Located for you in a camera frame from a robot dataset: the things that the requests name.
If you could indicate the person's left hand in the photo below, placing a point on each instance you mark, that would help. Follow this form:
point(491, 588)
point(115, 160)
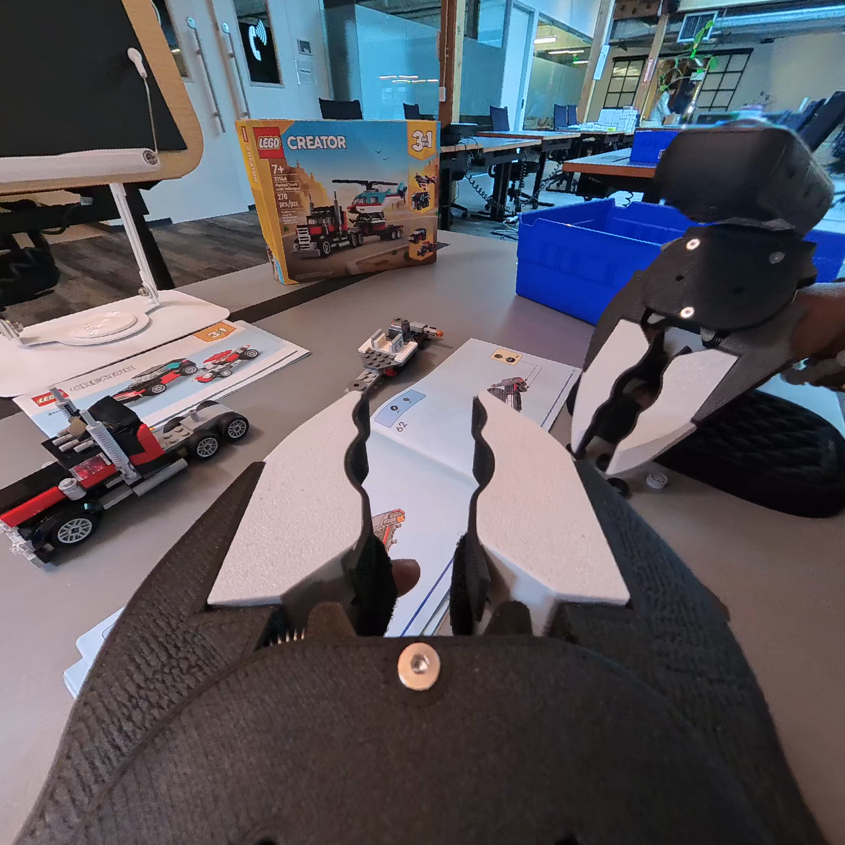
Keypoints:
point(404, 575)

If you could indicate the wooden office desk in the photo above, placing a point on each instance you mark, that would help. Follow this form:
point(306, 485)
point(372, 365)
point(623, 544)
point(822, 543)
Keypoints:
point(607, 165)
point(488, 145)

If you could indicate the potted green plant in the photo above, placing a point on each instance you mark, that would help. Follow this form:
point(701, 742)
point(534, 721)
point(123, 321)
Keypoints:
point(686, 72)

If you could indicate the black phone icon sign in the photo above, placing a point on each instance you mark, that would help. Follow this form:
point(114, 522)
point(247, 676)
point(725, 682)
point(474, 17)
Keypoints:
point(257, 39)

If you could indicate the small white round lego piece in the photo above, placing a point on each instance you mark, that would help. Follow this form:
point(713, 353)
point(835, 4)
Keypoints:
point(656, 480)

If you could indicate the red and black lego truck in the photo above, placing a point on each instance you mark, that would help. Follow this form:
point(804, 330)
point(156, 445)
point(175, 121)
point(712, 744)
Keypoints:
point(112, 449)

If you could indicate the black textured pad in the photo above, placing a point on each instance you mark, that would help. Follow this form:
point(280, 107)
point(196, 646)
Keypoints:
point(759, 462)

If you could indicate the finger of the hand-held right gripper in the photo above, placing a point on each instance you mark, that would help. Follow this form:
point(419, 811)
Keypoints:
point(607, 369)
point(686, 389)

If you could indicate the black office chair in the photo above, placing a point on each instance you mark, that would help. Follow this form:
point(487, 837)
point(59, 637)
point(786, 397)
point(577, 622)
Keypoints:
point(500, 117)
point(340, 109)

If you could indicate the grey lego helicopter assembly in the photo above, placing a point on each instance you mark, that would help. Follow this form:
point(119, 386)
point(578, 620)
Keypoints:
point(389, 350)

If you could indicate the person's right hand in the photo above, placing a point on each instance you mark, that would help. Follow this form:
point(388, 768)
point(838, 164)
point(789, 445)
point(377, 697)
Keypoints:
point(825, 330)

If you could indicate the black desk leg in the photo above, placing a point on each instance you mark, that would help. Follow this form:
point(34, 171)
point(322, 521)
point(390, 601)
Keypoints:
point(153, 244)

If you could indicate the small blue bin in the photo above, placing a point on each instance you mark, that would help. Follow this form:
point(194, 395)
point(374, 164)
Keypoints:
point(650, 148)

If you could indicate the white tablet stand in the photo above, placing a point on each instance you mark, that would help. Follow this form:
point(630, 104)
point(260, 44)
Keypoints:
point(132, 323)

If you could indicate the closed lego instruction booklet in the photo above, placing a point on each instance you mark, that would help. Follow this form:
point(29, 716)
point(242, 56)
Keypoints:
point(264, 353)

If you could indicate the black screen with wooden frame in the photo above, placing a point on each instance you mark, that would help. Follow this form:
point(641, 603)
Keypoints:
point(72, 72)

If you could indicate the blue plastic bin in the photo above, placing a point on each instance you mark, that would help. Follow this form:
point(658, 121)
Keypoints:
point(568, 264)

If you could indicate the lego set box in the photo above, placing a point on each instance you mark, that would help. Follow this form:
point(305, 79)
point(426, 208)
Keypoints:
point(343, 198)

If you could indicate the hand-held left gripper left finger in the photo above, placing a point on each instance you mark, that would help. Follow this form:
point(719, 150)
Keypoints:
point(290, 528)

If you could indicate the open lego instruction booklet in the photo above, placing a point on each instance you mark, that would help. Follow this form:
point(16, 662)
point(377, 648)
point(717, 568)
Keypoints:
point(422, 462)

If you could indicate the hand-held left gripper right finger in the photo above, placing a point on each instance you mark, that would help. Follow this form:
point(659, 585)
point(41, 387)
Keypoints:
point(548, 528)

